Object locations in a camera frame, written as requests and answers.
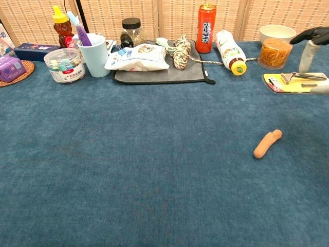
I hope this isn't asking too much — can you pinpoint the orange drink can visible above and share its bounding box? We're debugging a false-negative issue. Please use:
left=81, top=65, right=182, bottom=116
left=195, top=4, right=217, bottom=54

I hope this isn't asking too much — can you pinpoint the clear tub of rubber bands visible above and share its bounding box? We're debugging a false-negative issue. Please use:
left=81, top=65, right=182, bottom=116
left=258, top=38, right=293, bottom=70

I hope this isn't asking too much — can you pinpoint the honey bear bottle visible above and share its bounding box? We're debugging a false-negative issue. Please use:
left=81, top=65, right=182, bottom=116
left=52, top=5, right=75, bottom=49

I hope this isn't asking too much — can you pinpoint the black tripod stand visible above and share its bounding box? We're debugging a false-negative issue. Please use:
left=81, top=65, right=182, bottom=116
left=75, top=0, right=90, bottom=33

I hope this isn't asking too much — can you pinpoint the purple box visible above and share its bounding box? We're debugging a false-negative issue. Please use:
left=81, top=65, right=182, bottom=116
left=0, top=56, right=27, bottom=83

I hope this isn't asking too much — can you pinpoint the navy blue box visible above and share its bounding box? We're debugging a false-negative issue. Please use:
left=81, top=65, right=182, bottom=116
left=13, top=43, right=61, bottom=62

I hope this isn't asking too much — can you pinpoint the white snack bag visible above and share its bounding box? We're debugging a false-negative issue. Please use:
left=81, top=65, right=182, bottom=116
left=104, top=43, right=170, bottom=72

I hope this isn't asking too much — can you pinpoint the white bowl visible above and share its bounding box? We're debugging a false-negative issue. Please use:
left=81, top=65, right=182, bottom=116
left=259, top=24, right=297, bottom=44

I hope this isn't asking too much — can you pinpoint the bamboo folding screen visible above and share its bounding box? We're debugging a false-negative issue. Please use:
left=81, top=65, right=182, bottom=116
left=0, top=0, right=329, bottom=48

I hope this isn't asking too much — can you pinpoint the light blue cup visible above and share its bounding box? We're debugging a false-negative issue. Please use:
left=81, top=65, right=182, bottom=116
left=77, top=32, right=111, bottom=78

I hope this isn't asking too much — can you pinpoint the white milk carton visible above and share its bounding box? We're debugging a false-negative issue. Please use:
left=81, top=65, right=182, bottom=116
left=0, top=23, right=16, bottom=57

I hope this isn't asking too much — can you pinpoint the small white red packet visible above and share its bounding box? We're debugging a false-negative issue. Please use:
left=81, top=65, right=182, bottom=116
left=105, top=40, right=118, bottom=55

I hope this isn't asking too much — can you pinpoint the glass jar black lid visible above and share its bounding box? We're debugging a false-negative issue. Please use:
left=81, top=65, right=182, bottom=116
left=120, top=17, right=148, bottom=49

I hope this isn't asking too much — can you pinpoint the grey cloth mat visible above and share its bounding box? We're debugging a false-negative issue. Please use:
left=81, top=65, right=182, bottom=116
left=112, top=40, right=216, bottom=85

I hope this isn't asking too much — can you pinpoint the blue table cloth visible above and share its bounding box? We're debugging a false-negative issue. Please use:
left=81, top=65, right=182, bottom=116
left=0, top=40, right=329, bottom=247

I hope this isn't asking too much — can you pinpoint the beige rope bundle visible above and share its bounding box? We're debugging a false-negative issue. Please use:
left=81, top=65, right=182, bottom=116
left=164, top=34, right=259, bottom=70

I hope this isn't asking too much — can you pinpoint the purple toothbrush pack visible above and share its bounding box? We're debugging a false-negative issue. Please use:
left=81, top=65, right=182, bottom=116
left=67, top=11, right=93, bottom=47

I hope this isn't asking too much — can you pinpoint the clear jar of clips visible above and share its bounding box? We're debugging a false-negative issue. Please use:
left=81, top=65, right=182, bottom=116
left=43, top=47, right=86, bottom=83

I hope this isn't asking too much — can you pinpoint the orange sausage toy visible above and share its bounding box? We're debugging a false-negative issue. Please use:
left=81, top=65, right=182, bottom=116
left=253, top=129, right=283, bottom=160

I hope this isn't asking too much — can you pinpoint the yellow razor blister pack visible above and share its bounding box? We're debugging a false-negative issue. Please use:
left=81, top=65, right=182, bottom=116
left=262, top=72, right=329, bottom=95

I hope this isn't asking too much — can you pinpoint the woven round coaster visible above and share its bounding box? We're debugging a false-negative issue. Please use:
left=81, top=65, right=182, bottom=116
left=0, top=60, right=35, bottom=88

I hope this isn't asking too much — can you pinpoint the white bottle yellow cap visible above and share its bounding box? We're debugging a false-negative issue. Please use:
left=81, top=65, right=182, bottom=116
left=214, top=29, right=247, bottom=76

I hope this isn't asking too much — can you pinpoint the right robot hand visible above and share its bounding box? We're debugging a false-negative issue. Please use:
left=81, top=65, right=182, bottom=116
left=289, top=26, right=329, bottom=96

